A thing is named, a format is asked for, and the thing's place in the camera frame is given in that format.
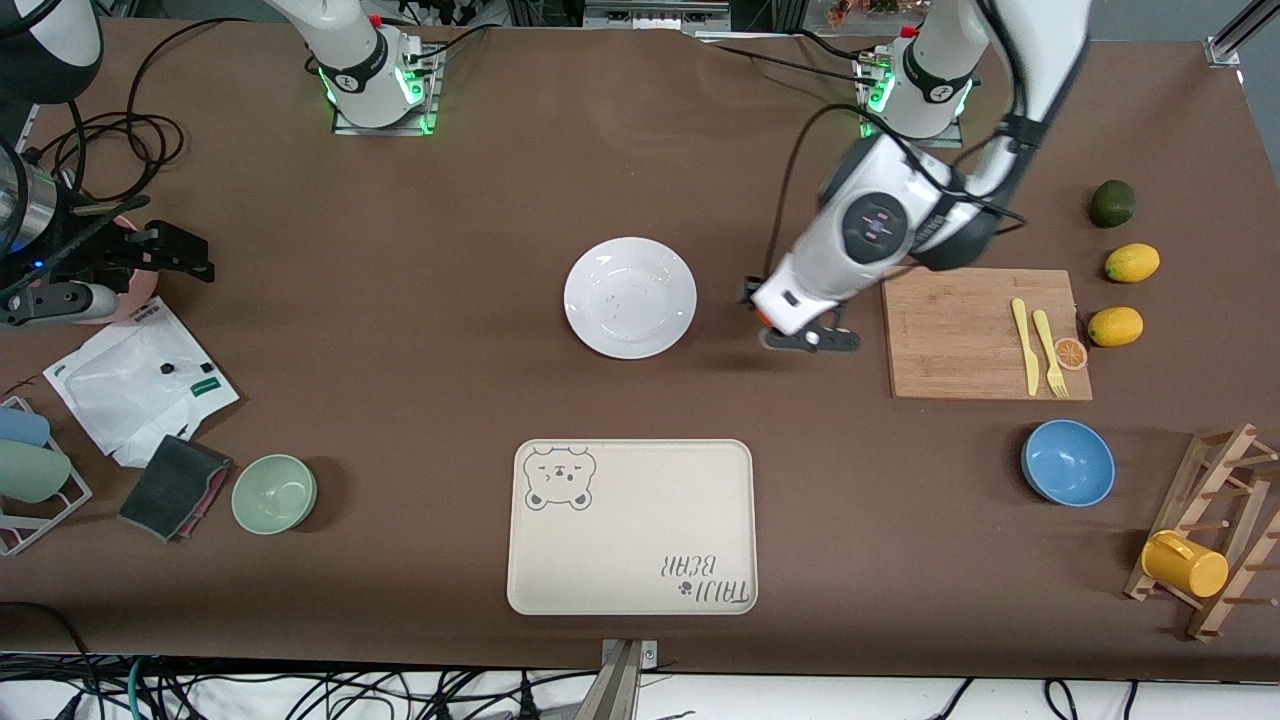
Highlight white round plate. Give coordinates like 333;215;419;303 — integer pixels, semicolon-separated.
564;237;698;361

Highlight pink bowl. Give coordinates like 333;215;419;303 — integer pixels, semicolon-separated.
60;212;161;326

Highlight wooden cutting board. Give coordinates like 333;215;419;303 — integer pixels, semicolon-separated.
881;266;1093;402

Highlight white plastic bag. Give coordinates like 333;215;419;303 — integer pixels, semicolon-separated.
43;296;241;469

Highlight yellow plastic knife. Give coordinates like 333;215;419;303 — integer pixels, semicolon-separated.
1011;298;1041;397

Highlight pale blue cup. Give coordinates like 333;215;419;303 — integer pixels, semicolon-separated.
0;406;51;449

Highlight yellow plastic fork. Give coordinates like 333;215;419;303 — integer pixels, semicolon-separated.
1032;309;1070;399

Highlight dark grey folded cloth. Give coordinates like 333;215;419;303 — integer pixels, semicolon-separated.
118;434;233;543

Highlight pale green cup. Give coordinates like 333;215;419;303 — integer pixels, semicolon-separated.
0;440;73;504

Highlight pale green bowl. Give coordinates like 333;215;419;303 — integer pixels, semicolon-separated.
231;454;318;536

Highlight beige bear print tray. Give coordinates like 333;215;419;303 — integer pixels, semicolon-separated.
507;439;758;616

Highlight blue bowl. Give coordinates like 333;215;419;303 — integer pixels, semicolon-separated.
1021;419;1116;508

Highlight yellow lemon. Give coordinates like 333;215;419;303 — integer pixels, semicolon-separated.
1088;307;1144;348
1105;243;1161;284

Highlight grey metal box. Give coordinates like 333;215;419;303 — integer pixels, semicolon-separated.
583;0;732;33

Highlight wooden cup rack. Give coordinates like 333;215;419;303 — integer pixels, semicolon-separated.
1124;423;1280;642

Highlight yellow mug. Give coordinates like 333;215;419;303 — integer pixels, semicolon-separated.
1141;530;1230;599

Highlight black hanging cable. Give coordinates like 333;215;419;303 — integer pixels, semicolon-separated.
764;100;1031;296

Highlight black coiled cable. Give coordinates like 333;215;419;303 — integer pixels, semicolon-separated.
30;17;253;201

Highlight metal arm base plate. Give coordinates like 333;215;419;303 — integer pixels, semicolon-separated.
333;45;442;136
860;50;965;149

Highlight black base cable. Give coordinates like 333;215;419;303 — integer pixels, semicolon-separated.
690;30;881;91
400;24;493;71

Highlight white wire rack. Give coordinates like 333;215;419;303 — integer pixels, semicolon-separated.
0;396;93;557

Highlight black floor cable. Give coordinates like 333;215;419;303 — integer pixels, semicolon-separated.
0;600;97;691

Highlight grey metal camera mount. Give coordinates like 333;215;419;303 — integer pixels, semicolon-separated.
585;638;661;720

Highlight teal floor cable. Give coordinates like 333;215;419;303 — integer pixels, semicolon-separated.
124;655;153;720

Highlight aluminium frame profile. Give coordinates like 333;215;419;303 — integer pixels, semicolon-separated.
1205;0;1280;69

